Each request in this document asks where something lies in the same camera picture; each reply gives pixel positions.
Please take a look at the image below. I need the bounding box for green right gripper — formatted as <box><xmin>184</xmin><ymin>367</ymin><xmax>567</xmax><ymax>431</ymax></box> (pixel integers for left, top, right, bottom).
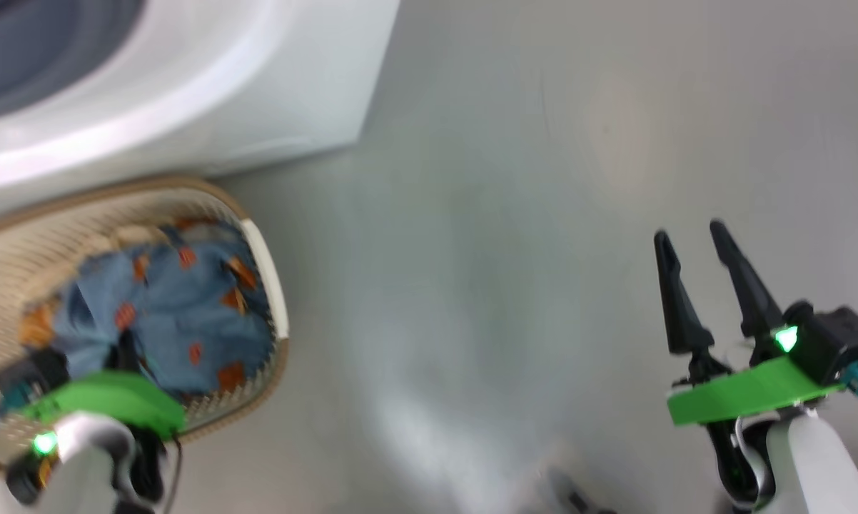
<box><xmin>654</xmin><ymin>220</ymin><xmax>845</xmax><ymax>428</ymax></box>

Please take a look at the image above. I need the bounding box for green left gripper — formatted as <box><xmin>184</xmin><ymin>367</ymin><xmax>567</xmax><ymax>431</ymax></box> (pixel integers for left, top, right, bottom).
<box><xmin>21</xmin><ymin>371</ymin><xmax>187</xmax><ymax>438</ymax></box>

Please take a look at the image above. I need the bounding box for blue bear print garment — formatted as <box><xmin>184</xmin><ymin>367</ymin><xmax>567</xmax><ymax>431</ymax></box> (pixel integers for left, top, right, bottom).
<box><xmin>49</xmin><ymin>220</ymin><xmax>274</xmax><ymax>399</ymax></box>

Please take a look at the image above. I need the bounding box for cream perforated laundry basket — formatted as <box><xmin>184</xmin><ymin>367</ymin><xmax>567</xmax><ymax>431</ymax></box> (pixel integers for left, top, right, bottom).
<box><xmin>0</xmin><ymin>175</ymin><xmax>291</xmax><ymax>477</ymax></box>

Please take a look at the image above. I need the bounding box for white front-load washing machine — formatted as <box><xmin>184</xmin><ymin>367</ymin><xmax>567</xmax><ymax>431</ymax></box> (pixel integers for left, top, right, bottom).
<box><xmin>0</xmin><ymin>0</ymin><xmax>401</xmax><ymax>195</ymax></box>

